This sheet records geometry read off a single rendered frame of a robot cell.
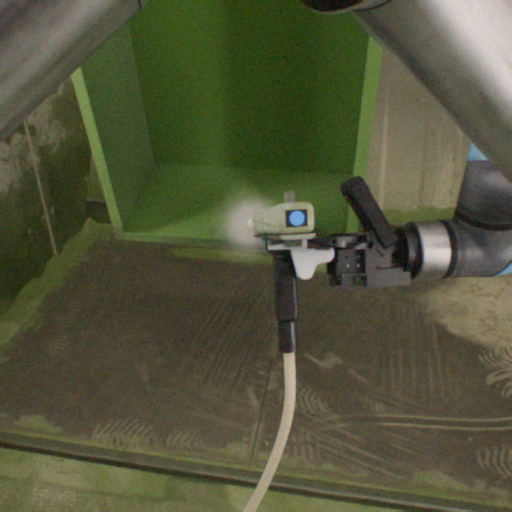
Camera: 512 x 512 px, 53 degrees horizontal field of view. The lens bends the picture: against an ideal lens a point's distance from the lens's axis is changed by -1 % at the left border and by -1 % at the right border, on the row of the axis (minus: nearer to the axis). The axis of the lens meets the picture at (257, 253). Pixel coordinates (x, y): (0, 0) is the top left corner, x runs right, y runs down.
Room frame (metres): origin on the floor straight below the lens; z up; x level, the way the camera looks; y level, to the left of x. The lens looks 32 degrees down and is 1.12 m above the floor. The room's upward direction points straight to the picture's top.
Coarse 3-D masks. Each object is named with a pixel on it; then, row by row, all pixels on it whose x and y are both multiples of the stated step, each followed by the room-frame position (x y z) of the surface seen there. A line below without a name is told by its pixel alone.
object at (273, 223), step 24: (288, 192) 0.60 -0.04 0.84; (264, 216) 0.67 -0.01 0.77; (288, 216) 0.56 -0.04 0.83; (312, 216) 0.57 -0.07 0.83; (264, 240) 0.76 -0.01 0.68; (288, 240) 0.62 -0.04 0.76; (288, 264) 0.62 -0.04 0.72; (288, 288) 0.61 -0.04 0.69; (288, 312) 0.59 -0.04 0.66; (288, 336) 0.57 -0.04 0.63
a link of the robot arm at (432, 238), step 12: (420, 228) 0.66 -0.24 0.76; (432, 228) 0.66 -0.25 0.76; (444, 228) 0.66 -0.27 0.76; (420, 240) 0.64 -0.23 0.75; (432, 240) 0.64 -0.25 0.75; (444, 240) 0.64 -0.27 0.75; (420, 252) 0.63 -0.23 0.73; (432, 252) 0.63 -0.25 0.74; (444, 252) 0.63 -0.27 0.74; (420, 264) 0.63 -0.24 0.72; (432, 264) 0.62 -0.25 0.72; (444, 264) 0.63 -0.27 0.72; (420, 276) 0.63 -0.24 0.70; (432, 276) 0.63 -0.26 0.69
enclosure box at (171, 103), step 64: (192, 0) 1.37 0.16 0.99; (256, 0) 1.34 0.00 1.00; (128, 64) 1.37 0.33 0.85; (192, 64) 1.40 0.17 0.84; (256, 64) 1.38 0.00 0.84; (320, 64) 1.35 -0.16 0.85; (128, 128) 1.31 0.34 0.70; (192, 128) 1.44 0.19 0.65; (256, 128) 1.41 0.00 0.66; (320, 128) 1.39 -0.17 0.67; (128, 192) 1.26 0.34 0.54; (192, 192) 1.33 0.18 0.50; (320, 192) 1.32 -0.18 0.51
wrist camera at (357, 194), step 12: (348, 180) 0.70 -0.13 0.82; (360, 180) 0.69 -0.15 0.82; (348, 192) 0.69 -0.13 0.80; (360, 192) 0.68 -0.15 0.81; (360, 204) 0.67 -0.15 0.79; (372, 204) 0.67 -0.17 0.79; (360, 216) 0.69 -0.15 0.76; (372, 216) 0.67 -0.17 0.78; (384, 216) 0.67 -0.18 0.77; (372, 228) 0.66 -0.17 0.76; (384, 228) 0.66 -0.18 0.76; (384, 240) 0.65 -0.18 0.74; (396, 240) 0.65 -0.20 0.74
